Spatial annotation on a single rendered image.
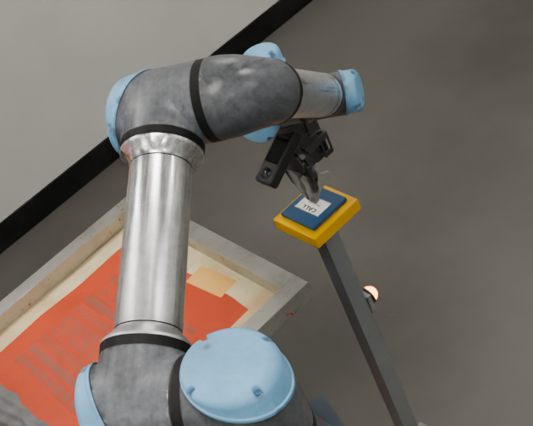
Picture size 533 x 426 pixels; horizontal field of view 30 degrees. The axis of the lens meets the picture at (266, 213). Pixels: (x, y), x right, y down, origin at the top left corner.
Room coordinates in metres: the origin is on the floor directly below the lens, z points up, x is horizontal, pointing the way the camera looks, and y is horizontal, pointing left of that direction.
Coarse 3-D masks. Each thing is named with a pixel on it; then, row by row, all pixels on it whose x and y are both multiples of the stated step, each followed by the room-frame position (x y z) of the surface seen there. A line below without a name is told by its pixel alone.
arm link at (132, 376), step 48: (144, 96) 1.18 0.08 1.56; (192, 96) 1.15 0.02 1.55; (144, 144) 1.13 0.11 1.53; (192, 144) 1.12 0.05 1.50; (144, 192) 1.07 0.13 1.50; (144, 240) 1.01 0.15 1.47; (144, 288) 0.95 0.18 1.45; (144, 336) 0.88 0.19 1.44; (96, 384) 0.86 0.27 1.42; (144, 384) 0.83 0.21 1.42
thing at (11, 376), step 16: (112, 256) 1.72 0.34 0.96; (96, 272) 1.69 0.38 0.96; (112, 272) 1.66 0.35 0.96; (80, 288) 1.66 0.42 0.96; (96, 288) 1.64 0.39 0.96; (64, 304) 1.63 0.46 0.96; (48, 320) 1.61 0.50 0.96; (32, 336) 1.58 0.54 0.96; (0, 352) 1.58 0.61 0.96; (16, 352) 1.56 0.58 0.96; (0, 368) 1.53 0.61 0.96; (16, 368) 1.51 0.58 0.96; (16, 384) 1.47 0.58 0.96; (32, 384) 1.45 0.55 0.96; (32, 400) 1.41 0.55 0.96
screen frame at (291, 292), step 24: (120, 216) 1.80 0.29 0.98; (96, 240) 1.76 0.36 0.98; (192, 240) 1.61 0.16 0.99; (216, 240) 1.57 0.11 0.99; (48, 264) 1.74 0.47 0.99; (72, 264) 1.73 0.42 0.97; (240, 264) 1.47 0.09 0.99; (264, 264) 1.44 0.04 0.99; (24, 288) 1.70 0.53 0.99; (48, 288) 1.70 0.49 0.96; (288, 288) 1.35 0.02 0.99; (0, 312) 1.66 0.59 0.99; (24, 312) 1.67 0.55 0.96; (264, 312) 1.32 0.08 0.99; (288, 312) 1.31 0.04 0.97
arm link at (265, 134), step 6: (288, 120) 1.44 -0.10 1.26; (294, 120) 1.43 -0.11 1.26; (270, 126) 1.43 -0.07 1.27; (276, 126) 1.43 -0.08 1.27; (282, 126) 1.45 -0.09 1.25; (258, 132) 1.44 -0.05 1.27; (264, 132) 1.44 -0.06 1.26; (270, 132) 1.43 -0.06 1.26; (276, 132) 1.43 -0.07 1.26; (246, 138) 1.46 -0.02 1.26; (252, 138) 1.45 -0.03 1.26; (258, 138) 1.44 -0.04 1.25; (264, 138) 1.44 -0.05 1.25; (270, 138) 1.44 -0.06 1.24
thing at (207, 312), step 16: (192, 288) 1.51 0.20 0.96; (192, 304) 1.46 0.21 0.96; (208, 304) 1.44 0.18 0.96; (224, 304) 1.42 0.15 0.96; (240, 304) 1.40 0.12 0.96; (192, 320) 1.42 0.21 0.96; (208, 320) 1.40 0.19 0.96; (224, 320) 1.38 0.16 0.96; (192, 336) 1.38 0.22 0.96; (48, 400) 1.39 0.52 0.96; (48, 416) 1.35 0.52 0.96; (64, 416) 1.33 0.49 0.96
